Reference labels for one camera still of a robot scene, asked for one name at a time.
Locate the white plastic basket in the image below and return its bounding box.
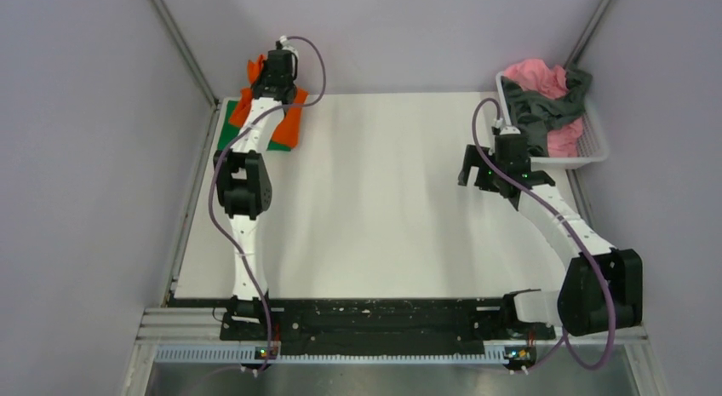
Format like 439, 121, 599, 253
495, 71, 609, 169

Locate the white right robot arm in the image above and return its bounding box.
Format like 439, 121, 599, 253
458, 135, 643, 338

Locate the folded green t shirt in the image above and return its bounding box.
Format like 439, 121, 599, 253
216, 100, 292, 152

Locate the dark grey t shirt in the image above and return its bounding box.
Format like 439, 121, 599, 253
501, 66, 593, 158

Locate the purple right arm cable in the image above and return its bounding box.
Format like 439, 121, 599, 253
471, 97, 618, 376

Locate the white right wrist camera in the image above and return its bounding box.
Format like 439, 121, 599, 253
491, 118, 521, 136

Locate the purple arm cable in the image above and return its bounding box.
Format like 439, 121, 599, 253
471, 97, 618, 376
207, 35, 329, 376

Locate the pink t shirt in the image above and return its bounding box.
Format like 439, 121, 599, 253
502, 59, 583, 158

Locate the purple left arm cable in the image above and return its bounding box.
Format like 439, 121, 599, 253
207, 35, 329, 376

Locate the grey slotted cable duct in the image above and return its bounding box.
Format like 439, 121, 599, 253
154, 345, 508, 364

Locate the orange t shirt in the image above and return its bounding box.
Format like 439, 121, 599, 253
226, 55, 302, 151

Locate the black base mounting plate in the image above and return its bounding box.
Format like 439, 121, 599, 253
220, 298, 556, 357

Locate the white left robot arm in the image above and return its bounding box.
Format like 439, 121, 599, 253
213, 46, 308, 340

